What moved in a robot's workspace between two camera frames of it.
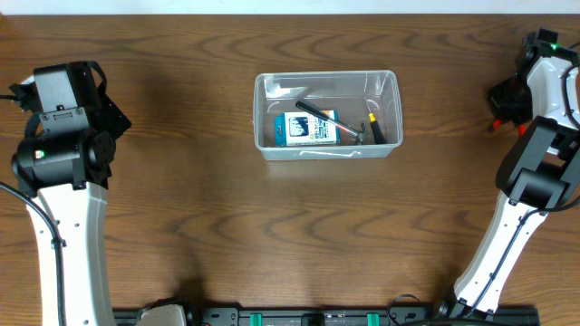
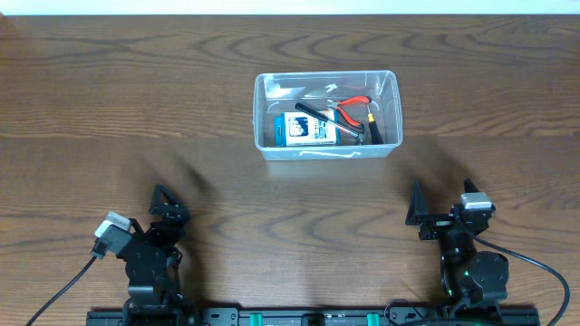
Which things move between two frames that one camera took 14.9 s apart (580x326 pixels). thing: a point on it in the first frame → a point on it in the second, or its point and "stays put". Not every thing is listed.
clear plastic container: x=330 y=114 stays put
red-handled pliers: x=521 y=128 → x=359 y=100
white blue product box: x=304 y=129 stays put
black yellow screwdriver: x=379 y=138 stays put
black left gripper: x=106 y=118 → x=179 y=219
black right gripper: x=496 y=97 → x=419 y=210
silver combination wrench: x=331 y=154 stays put
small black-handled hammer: x=334 y=122 stays put
